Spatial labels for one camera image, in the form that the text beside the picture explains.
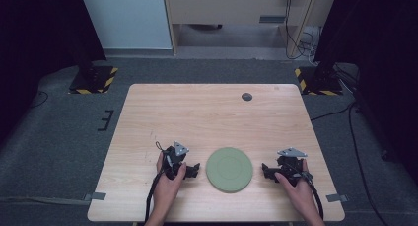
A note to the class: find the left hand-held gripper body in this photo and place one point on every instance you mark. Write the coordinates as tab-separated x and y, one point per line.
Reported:
174	158

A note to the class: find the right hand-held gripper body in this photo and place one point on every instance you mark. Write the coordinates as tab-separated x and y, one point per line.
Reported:
291	166

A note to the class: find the person's right hand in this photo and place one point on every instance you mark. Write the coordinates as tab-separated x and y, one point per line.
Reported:
300	194

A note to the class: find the person's left hand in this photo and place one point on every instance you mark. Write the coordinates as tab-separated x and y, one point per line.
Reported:
166	189

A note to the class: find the grey tape strip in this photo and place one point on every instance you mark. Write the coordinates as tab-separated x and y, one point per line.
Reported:
336	197
96	196

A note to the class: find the black stand with striped base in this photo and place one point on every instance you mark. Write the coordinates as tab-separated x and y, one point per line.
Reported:
93	81
317	83

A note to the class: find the dark curtain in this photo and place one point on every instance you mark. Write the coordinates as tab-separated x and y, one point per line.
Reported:
384	55
36	48

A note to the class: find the grey desk label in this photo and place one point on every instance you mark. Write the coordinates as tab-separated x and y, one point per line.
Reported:
272	19

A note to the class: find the beige wooden desk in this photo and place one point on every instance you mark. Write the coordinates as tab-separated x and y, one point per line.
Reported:
230	5

